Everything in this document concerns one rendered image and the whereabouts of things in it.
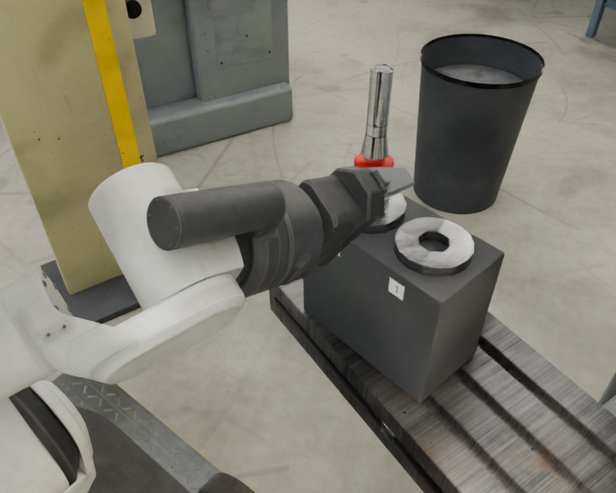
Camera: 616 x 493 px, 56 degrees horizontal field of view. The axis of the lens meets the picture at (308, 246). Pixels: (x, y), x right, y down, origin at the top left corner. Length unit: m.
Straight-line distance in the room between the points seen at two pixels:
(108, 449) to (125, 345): 0.84
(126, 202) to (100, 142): 1.59
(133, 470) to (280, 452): 0.71
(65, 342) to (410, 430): 0.47
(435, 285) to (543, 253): 1.90
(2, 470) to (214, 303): 0.34
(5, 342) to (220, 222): 0.15
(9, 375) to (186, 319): 0.11
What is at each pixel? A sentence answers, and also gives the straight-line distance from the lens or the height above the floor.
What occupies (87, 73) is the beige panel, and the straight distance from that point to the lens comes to 1.90.
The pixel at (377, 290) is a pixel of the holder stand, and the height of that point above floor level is 1.08.
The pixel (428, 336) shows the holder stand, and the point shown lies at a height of 1.06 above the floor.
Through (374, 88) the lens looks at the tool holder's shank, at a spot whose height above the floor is 1.29.
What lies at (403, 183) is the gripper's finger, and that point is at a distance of 0.56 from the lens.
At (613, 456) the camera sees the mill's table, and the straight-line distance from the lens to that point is 0.82.
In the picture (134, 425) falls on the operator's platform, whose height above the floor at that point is 0.40.
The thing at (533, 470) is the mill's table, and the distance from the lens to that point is 0.76.
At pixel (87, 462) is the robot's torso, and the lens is 0.75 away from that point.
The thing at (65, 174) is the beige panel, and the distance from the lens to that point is 2.02.
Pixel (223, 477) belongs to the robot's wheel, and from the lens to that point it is 1.12.
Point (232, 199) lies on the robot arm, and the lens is 0.38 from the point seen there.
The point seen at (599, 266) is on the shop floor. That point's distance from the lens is 2.56.
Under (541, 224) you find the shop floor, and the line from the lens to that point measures 2.68.
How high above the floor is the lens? 1.57
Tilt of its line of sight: 41 degrees down
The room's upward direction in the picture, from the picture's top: straight up
